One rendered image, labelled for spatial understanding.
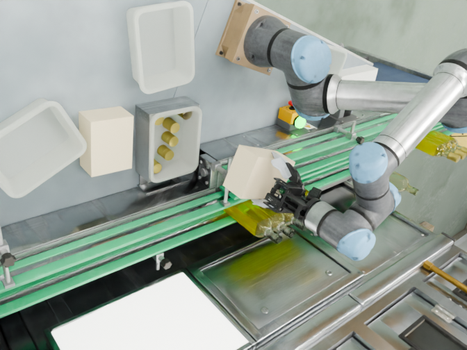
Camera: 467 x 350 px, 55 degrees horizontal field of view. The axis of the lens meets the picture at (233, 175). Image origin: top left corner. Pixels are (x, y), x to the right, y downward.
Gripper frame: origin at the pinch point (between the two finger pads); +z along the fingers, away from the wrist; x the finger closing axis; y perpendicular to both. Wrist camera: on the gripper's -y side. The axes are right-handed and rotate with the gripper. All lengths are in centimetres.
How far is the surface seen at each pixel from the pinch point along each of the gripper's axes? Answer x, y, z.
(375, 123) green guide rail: -20, -82, 20
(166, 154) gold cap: 8.4, 9.8, 29.5
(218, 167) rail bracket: 6.9, -3.2, 19.7
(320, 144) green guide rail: -7, -46, 18
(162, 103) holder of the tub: -5.7, 14.6, 33.2
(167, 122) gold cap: -0.8, 11.6, 31.7
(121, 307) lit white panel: 46, 23, 9
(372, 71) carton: -39, -79, 30
